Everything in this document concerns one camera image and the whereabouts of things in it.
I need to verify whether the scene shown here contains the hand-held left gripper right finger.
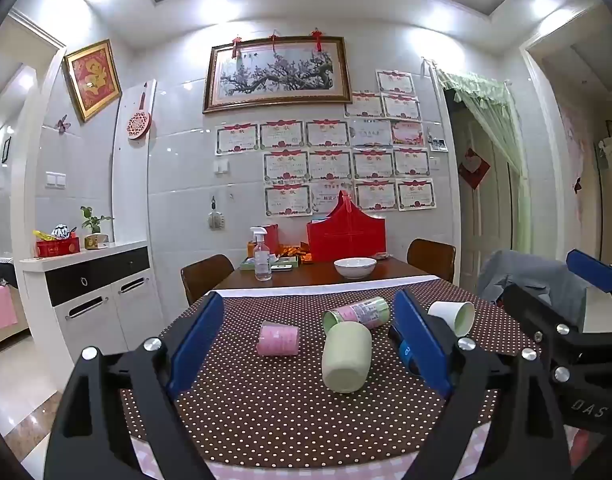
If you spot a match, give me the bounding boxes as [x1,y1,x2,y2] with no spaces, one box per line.
[392,287,572,480]

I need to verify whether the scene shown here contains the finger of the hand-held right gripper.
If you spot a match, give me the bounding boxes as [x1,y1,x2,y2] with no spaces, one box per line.
[566,248,612,297]
[500,284,586,356]

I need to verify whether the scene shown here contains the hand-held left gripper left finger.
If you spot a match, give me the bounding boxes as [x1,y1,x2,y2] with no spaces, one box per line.
[43,290,227,480]

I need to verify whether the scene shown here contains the white paper cup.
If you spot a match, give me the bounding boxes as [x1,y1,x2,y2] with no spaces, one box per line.
[427,301,475,337]

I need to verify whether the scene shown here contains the green pink patterned cup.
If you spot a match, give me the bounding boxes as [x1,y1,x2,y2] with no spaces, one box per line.
[321,296,391,332]

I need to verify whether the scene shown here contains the light green cup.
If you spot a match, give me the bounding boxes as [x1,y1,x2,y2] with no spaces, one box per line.
[321,321,373,394]

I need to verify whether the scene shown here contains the grey jacket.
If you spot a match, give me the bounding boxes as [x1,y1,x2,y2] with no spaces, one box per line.
[477,249,589,332]

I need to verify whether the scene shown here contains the brown chair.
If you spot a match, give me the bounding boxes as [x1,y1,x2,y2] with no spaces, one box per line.
[180,254,235,307]
[407,239,457,284]

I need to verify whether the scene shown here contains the white door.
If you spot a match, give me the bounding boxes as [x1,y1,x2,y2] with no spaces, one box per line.
[455,110,517,286]

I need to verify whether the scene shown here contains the white bowl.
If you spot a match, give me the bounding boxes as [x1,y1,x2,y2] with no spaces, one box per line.
[334,257,377,280]

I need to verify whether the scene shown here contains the clear spray bottle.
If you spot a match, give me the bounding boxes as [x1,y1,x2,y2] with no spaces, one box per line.
[251,226,273,281]

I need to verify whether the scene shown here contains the brown polka dot tablecloth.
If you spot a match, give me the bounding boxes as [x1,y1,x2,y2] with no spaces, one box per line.
[117,276,541,467]

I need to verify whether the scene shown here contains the white sideboard cabinet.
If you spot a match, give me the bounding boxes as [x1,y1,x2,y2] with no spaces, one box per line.
[19,240,165,357]

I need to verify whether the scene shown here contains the white cloth strip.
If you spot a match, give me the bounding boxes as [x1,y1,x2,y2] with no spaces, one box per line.
[213,273,439,291]

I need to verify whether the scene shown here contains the green flat box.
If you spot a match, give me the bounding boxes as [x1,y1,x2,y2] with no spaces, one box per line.
[239,255,300,271]

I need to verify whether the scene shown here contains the red gift box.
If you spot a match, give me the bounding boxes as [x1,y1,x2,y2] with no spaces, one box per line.
[250,224,280,261]

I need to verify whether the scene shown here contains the orange snack packets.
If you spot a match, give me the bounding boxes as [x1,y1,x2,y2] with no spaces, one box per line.
[277,243,313,265]

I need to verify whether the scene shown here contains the red basket bag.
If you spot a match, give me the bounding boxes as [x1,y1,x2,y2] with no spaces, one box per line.
[306,190,387,263]

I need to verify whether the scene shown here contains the red diamond door decoration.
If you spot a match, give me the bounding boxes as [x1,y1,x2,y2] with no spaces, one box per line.
[458,147,491,190]

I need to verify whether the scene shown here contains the potted green plant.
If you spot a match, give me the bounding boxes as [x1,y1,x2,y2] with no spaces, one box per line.
[80,205,115,250]

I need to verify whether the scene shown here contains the red box with gold print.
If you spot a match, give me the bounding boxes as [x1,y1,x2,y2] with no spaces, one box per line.
[35,236,81,259]

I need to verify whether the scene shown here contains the green lace door curtain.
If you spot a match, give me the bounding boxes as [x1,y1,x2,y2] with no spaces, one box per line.
[435,69,531,263]

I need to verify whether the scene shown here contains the pink cloth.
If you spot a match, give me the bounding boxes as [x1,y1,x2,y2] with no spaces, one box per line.
[0,284,28,334]

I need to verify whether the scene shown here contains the round red hanging ornament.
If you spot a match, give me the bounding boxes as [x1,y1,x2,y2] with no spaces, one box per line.
[127,91,152,140]

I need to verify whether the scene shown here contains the framed plum blossom painting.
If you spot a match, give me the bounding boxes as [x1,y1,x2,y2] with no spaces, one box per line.
[202,35,352,115]

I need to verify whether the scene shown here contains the red gold framed picture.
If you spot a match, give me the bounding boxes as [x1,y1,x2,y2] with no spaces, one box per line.
[62,38,123,124]

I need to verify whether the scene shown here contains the group of wall certificates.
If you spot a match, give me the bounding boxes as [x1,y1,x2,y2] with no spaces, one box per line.
[214,70,437,217]

